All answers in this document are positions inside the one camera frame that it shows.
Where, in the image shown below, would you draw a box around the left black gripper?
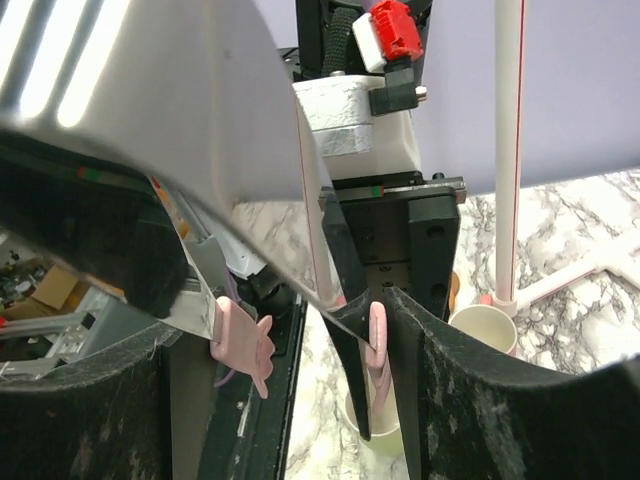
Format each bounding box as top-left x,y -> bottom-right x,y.
318,171 -> 467,440

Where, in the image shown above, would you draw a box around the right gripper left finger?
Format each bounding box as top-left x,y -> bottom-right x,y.
1,324 -> 216,479

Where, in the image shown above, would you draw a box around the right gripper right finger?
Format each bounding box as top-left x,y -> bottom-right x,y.
384,288 -> 639,479

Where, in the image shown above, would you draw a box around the pink-handled metal tongs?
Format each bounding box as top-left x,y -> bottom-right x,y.
1,1 -> 391,414

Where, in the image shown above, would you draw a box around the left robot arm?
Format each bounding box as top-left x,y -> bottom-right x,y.
294,1 -> 466,439

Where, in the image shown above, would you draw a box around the green mug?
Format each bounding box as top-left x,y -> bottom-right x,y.
360,388 -> 404,457

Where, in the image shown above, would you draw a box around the pink mug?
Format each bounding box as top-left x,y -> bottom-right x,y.
448,295 -> 518,356

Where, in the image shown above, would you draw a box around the cork coaster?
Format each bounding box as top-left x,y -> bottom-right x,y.
448,272 -> 460,312

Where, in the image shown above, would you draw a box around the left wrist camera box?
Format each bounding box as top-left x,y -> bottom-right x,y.
293,75 -> 421,181

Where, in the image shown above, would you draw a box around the white pvc pipe frame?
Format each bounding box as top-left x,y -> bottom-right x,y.
294,1 -> 639,315

